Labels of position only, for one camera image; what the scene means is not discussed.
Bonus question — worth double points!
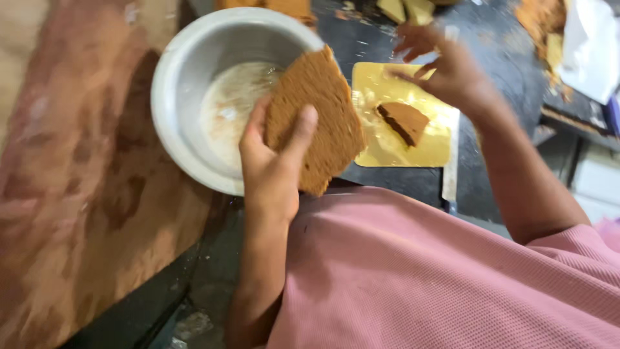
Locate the yellow cake chunks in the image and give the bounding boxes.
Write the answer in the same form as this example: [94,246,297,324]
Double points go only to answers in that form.
[376,0,437,26]

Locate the white plastic sheet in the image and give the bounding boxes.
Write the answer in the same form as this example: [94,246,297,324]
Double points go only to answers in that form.
[557,0,620,106]

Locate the person's pink shirt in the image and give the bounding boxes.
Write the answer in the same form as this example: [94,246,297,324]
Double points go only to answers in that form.
[266,186,620,349]

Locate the long white knife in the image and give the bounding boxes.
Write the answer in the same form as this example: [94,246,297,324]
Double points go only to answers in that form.
[441,109,461,203]

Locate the silver metal bowl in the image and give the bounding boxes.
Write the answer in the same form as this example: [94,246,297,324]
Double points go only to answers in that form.
[150,7,326,197]

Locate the heap of cake crumbs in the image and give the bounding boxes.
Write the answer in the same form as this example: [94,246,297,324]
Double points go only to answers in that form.
[514,0,574,98]

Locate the small brown cake piece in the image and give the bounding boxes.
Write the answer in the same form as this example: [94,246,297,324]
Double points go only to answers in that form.
[376,102,430,147]

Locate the large brown cake slice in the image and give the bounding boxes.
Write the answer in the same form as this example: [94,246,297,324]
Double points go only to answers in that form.
[264,45,367,197]

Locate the person's left hand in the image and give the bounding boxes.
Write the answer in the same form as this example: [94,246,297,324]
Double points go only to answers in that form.
[239,94,319,225]

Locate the brown paper sheet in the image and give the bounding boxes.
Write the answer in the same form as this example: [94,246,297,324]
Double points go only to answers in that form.
[0,0,214,349]

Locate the person's right hand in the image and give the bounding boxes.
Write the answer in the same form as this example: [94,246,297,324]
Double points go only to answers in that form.
[386,23,490,113]

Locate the gold square cake board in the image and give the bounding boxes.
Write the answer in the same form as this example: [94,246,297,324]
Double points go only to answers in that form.
[352,61,459,168]

